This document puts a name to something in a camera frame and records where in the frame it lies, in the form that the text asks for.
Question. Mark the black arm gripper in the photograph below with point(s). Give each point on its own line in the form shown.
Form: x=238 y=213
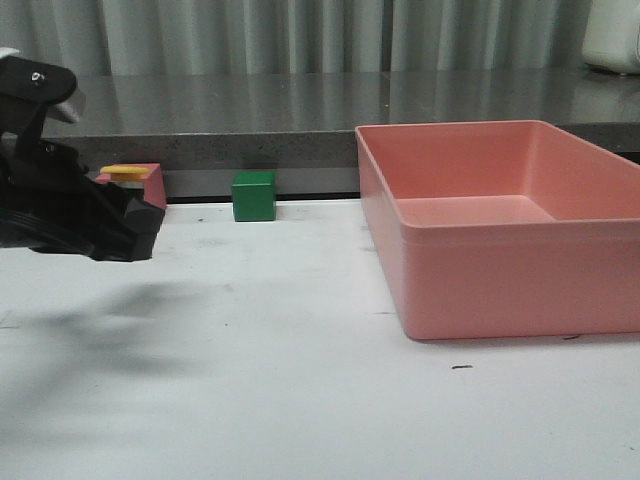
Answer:
x=49 y=203

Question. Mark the yellow push button switch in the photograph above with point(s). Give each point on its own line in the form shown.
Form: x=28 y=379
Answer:
x=128 y=177

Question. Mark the far pink cube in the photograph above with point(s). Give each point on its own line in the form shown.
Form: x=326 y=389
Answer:
x=154 y=185

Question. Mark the grey stone counter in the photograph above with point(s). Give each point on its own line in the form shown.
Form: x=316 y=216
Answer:
x=203 y=129

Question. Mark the white pleated curtain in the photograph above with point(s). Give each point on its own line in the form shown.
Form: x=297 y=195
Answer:
x=292 y=37

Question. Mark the left green cube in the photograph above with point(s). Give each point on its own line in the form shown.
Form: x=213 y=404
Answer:
x=254 y=196

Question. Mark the pink plastic bin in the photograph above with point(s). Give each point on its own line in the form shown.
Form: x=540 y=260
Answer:
x=502 y=229

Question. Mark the white appliance on counter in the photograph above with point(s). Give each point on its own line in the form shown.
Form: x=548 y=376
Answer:
x=611 y=39

